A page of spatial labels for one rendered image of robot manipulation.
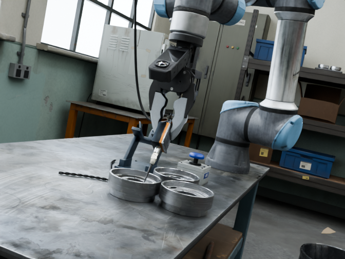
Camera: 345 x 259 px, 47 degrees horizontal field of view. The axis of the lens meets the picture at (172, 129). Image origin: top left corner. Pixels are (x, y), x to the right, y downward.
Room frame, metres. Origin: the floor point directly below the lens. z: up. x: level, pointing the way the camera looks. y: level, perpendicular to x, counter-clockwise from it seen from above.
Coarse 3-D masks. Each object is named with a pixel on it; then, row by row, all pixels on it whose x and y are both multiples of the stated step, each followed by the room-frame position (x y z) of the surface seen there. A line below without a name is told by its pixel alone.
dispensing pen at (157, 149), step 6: (168, 120) 0.82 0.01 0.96; (162, 126) 0.80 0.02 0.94; (156, 132) 0.79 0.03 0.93; (162, 132) 0.79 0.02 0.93; (156, 138) 0.78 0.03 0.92; (156, 144) 0.79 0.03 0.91; (156, 150) 0.78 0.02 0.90; (156, 156) 0.78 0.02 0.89; (150, 162) 0.77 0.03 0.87; (150, 168) 0.76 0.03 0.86; (144, 180) 0.75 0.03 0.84
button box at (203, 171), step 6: (180, 162) 0.99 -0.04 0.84; (186, 162) 1.01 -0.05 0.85; (192, 162) 1.00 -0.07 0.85; (180, 168) 0.99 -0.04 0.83; (186, 168) 0.98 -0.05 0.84; (192, 168) 0.98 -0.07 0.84; (198, 168) 0.97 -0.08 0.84; (204, 168) 0.98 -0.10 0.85; (210, 168) 1.03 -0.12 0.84; (198, 174) 0.97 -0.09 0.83; (204, 174) 0.98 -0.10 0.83; (204, 180) 0.99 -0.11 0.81
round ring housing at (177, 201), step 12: (168, 180) 0.79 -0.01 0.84; (168, 192) 0.72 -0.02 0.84; (180, 192) 0.77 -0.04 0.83; (192, 192) 0.78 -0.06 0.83; (204, 192) 0.79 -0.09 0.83; (168, 204) 0.72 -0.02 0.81; (180, 204) 0.70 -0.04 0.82; (192, 204) 0.70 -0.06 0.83; (204, 204) 0.71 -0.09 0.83; (192, 216) 0.71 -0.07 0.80
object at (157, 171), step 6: (156, 168) 0.88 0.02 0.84; (162, 168) 0.91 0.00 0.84; (168, 168) 0.91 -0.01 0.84; (156, 174) 0.84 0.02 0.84; (162, 174) 0.83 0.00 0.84; (180, 174) 0.92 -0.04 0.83; (186, 174) 0.91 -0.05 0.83; (192, 174) 0.90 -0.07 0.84; (162, 180) 0.83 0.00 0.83; (180, 180) 0.82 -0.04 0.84; (186, 180) 0.82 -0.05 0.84; (192, 180) 0.83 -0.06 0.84; (198, 180) 0.85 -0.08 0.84
